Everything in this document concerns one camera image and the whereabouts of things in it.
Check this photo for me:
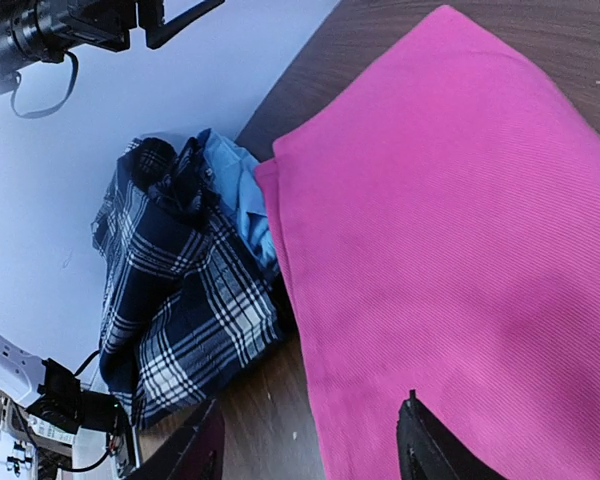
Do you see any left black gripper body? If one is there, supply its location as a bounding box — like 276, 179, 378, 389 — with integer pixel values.
64, 0, 165, 52

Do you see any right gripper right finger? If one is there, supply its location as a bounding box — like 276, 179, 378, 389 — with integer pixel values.
397, 390, 505, 480

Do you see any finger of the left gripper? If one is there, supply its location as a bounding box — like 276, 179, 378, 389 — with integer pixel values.
144, 0, 224, 49

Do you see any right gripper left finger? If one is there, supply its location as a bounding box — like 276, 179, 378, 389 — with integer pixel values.
134, 399, 225, 480

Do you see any black white plaid shirt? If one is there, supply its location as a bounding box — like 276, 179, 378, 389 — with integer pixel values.
92, 137, 288, 429

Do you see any pink shirt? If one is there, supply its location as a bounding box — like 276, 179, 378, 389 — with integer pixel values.
256, 6, 600, 479

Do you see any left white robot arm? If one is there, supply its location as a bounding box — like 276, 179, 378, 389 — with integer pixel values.
0, 0, 222, 95

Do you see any folded light blue shirt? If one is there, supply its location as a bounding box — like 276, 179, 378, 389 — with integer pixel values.
197, 129, 280, 281

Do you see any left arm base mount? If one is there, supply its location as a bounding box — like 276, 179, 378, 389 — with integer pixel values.
26, 359, 130, 437

